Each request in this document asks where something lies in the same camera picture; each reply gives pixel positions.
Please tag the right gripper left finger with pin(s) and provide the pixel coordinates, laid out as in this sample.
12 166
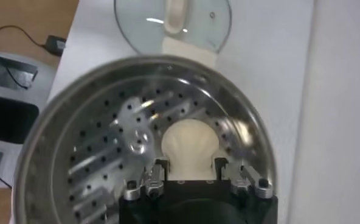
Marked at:
154 182

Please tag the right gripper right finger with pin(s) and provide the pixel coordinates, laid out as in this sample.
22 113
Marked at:
239 182

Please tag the white steamed baozi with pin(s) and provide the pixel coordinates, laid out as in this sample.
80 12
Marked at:
189 146

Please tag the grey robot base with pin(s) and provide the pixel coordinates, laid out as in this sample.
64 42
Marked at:
15 121

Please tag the perforated stainless steel steamer basket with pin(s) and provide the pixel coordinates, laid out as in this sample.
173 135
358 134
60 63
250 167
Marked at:
92 137

